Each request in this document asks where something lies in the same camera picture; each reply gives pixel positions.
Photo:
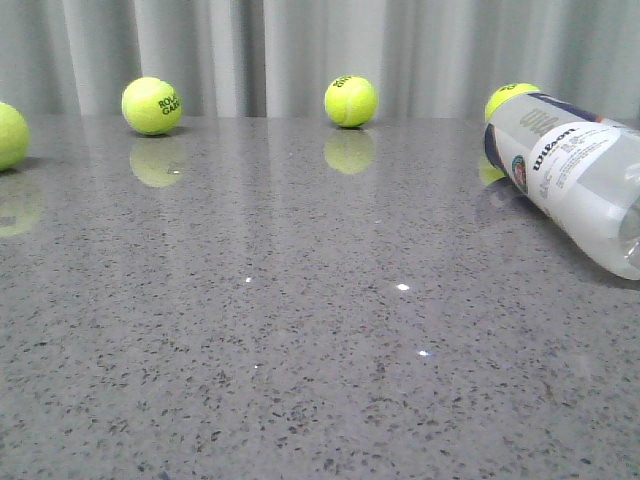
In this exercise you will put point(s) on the white Wilson tennis ball can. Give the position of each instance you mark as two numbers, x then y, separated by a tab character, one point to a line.
581	169

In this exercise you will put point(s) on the centre tennis ball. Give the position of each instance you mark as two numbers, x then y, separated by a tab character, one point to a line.
350	101

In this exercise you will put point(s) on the Roland Garros tennis ball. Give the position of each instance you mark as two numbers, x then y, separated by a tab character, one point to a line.
151	106

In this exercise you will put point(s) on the right tennis ball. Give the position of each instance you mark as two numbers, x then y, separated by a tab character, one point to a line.
504	93

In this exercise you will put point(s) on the far left tennis ball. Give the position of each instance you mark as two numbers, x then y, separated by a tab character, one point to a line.
14	136

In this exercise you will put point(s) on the grey pleated curtain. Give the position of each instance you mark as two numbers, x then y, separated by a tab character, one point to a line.
275	58

